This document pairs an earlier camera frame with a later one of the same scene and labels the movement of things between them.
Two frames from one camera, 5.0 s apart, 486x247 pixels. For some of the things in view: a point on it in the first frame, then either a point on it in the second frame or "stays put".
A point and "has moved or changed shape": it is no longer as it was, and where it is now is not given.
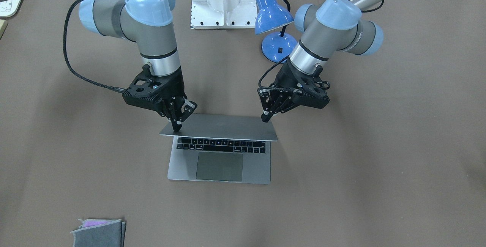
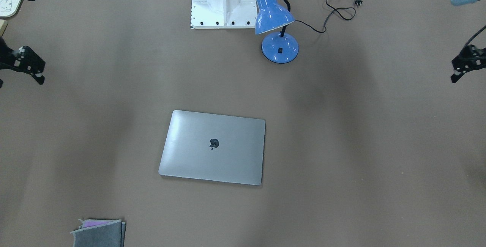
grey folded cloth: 100,233 stays put
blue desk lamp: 273,12 stays put
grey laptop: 231,148 has moved or changed shape
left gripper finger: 269,98 → 466,58
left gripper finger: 287,101 → 456,76
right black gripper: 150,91 → 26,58
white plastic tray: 8,8 stays put
